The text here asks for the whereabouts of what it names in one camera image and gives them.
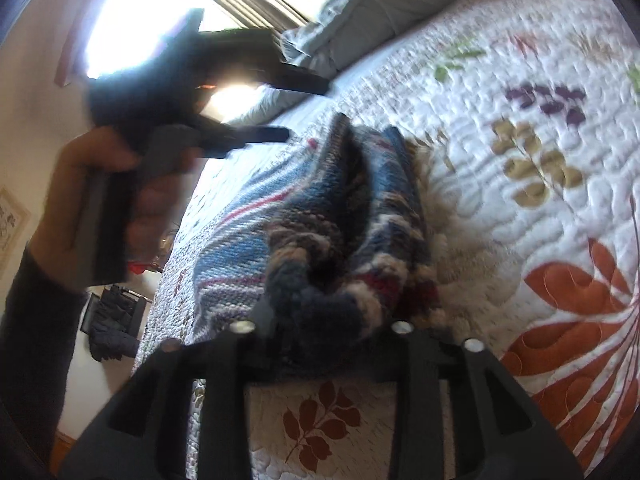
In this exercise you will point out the person's left hand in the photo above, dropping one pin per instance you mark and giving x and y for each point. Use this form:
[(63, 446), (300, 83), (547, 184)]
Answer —
[(70, 195)]

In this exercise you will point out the striped knit sweater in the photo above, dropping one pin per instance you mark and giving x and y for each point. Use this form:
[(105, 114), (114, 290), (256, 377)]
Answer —
[(325, 240)]

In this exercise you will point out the person's left forearm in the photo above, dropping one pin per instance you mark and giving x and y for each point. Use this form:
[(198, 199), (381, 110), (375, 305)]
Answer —
[(35, 360)]

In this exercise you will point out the bright window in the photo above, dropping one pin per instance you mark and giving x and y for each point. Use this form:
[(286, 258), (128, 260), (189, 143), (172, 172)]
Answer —
[(145, 15)]

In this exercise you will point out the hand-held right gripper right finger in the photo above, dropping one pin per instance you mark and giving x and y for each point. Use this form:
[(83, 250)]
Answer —
[(425, 385)]

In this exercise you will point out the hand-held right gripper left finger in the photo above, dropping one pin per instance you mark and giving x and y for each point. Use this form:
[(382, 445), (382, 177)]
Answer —
[(225, 385)]

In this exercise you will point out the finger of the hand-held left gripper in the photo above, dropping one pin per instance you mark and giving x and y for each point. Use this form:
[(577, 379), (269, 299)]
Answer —
[(250, 137), (300, 82)]

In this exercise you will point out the grey comforter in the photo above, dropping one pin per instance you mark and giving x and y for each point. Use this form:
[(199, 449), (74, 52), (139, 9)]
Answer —
[(380, 5)]

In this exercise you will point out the red hanging bag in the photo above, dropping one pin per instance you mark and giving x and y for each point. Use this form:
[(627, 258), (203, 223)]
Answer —
[(145, 265)]

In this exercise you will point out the dark hanging clothes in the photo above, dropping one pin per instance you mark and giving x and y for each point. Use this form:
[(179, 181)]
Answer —
[(112, 325)]

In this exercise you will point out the floral quilt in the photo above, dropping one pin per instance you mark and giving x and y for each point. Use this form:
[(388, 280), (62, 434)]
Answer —
[(525, 210)]

